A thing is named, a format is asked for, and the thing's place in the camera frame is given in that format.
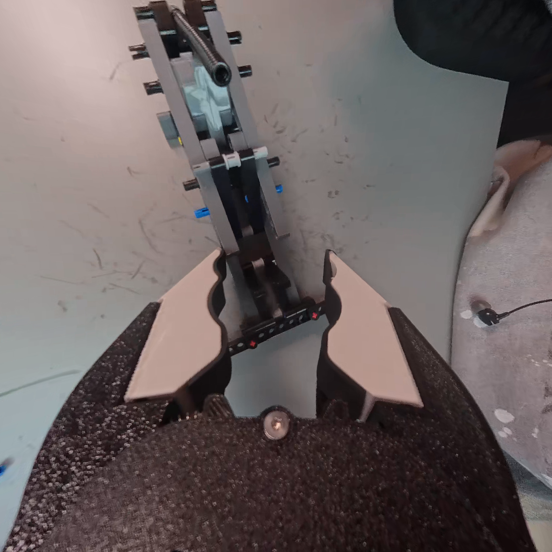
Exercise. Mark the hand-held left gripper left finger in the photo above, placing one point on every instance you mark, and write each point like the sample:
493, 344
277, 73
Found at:
177, 345

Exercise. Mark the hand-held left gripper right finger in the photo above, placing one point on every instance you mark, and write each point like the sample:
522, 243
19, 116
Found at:
366, 354

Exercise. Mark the grey toy brick chassis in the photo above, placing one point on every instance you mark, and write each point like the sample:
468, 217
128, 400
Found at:
246, 216

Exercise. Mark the pile of blue black pins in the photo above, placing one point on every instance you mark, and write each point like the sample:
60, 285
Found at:
4, 467

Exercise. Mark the grey desk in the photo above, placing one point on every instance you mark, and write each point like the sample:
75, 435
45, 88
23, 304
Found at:
86, 172

